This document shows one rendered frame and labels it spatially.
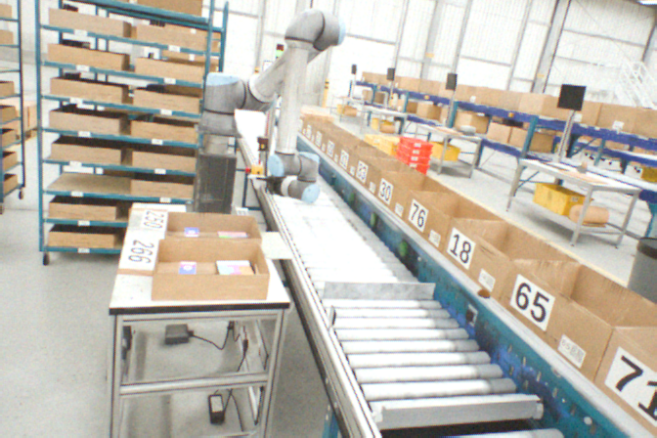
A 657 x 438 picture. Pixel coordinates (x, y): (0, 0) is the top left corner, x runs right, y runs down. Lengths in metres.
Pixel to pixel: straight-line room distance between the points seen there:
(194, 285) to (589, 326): 1.17
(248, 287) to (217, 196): 0.80
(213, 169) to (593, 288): 1.65
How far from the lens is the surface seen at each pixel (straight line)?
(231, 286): 1.57
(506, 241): 2.10
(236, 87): 2.22
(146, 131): 3.19
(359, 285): 1.73
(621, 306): 1.73
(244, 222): 2.11
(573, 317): 1.45
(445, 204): 2.37
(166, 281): 1.55
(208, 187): 2.26
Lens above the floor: 1.55
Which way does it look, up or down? 16 degrees down
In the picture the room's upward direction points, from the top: 9 degrees clockwise
